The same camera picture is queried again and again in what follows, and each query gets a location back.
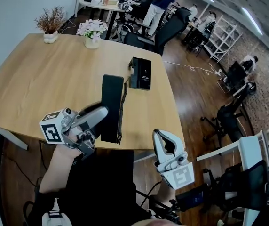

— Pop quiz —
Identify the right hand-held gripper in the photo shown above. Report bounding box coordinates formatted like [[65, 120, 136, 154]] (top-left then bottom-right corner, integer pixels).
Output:
[[152, 129, 195, 190]]

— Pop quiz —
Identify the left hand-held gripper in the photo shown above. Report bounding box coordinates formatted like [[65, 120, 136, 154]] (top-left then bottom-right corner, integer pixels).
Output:
[[39, 105, 109, 161]]

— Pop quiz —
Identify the black telephone handset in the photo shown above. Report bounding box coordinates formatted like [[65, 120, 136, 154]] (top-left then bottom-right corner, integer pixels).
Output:
[[100, 74, 125, 143]]

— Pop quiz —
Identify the person's left forearm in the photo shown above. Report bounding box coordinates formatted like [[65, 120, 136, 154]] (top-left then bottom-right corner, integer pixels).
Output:
[[39, 145, 83, 194]]

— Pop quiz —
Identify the person's right forearm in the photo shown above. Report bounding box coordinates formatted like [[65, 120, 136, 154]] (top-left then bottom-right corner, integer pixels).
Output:
[[168, 185, 180, 201]]

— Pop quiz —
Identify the black desk telephone base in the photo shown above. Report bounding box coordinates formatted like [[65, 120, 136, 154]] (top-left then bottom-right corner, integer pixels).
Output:
[[128, 56, 152, 92]]

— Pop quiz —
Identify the person's left hand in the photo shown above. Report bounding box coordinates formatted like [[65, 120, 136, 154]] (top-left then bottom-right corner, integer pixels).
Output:
[[65, 127, 81, 141]]

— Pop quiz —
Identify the white table leg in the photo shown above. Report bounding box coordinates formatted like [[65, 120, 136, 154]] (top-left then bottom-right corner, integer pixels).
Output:
[[0, 125, 29, 151], [133, 152, 158, 164]]

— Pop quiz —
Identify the black box device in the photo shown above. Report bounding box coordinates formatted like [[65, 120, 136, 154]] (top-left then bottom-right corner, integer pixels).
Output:
[[175, 184, 212, 212]]

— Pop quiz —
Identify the person's black-clothed body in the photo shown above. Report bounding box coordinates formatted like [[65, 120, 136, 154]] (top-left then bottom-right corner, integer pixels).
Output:
[[24, 149, 154, 226]]

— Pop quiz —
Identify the white desk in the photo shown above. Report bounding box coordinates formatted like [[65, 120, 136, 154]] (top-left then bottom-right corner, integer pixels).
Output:
[[196, 128, 269, 226]]

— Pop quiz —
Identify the pink flowers beige pot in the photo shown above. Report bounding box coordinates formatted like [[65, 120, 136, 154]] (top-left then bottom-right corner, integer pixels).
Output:
[[76, 18, 109, 49]]

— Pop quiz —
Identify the black mesh office chair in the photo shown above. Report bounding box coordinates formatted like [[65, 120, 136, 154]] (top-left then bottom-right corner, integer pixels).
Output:
[[202, 160, 269, 212]]

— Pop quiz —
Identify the dried brown plant white pot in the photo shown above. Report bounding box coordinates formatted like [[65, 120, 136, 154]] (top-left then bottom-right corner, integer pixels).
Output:
[[34, 6, 67, 44]]

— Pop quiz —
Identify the white metal shelf rack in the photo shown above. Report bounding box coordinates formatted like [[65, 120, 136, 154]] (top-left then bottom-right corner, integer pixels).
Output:
[[204, 15, 243, 63]]

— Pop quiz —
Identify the black coiled phone cord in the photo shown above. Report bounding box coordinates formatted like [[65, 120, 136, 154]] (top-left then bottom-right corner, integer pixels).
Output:
[[116, 76, 132, 145]]

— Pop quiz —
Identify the black chest rig mount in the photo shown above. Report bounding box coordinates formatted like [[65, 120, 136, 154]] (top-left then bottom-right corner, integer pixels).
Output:
[[148, 206, 180, 225]]

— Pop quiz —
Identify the white floor cable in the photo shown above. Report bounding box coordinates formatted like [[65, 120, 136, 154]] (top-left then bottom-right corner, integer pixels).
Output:
[[162, 60, 227, 76]]

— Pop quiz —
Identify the black power cable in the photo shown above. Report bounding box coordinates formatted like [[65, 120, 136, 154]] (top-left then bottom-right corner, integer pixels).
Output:
[[0, 137, 44, 188]]

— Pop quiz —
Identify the white harness strap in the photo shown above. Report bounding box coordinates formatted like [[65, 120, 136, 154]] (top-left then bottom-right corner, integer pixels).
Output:
[[41, 198, 73, 226]]

